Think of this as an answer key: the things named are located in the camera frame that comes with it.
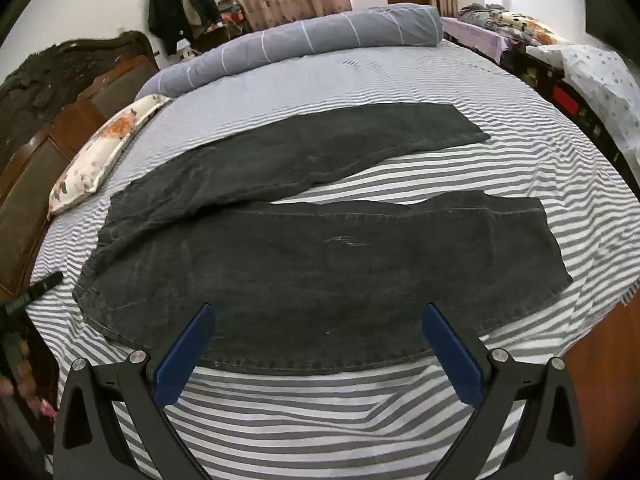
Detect dark wooden headboard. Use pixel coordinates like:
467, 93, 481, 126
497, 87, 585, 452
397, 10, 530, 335
1, 32, 158, 299

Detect grey rolled duvet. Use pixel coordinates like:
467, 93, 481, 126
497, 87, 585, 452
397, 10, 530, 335
137, 2, 444, 99

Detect grey white striped bed sheet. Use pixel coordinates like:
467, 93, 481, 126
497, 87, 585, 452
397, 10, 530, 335
28, 42, 639, 479

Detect dark jackets on rack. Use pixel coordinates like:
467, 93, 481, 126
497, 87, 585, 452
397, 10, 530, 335
148, 0, 222, 55

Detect white dotted cloth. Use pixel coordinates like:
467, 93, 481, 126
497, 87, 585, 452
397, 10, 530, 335
526, 44, 640, 182

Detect dark grey denim pants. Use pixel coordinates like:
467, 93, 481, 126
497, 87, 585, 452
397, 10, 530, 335
73, 103, 572, 375

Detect floral white orange pillow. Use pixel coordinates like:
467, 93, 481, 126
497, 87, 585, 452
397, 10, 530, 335
47, 94, 171, 220

